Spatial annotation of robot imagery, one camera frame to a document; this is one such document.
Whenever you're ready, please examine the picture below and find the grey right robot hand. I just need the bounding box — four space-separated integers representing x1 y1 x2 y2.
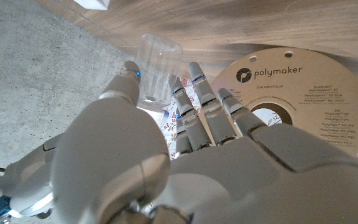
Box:
0 95 170 224

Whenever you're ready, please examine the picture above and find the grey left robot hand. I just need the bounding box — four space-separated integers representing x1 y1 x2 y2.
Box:
51 60 358 224

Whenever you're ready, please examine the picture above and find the clear medicine bottle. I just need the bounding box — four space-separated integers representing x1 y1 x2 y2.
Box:
134 32 183 113

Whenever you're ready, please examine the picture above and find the cardboard filament reel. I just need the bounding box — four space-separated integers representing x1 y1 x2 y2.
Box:
197 46 358 170

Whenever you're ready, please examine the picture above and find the white cube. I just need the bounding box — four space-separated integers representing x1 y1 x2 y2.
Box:
73 0 111 11

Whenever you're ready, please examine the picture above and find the floral backdrop cloth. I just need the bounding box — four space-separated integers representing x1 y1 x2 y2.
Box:
141 77 284 215

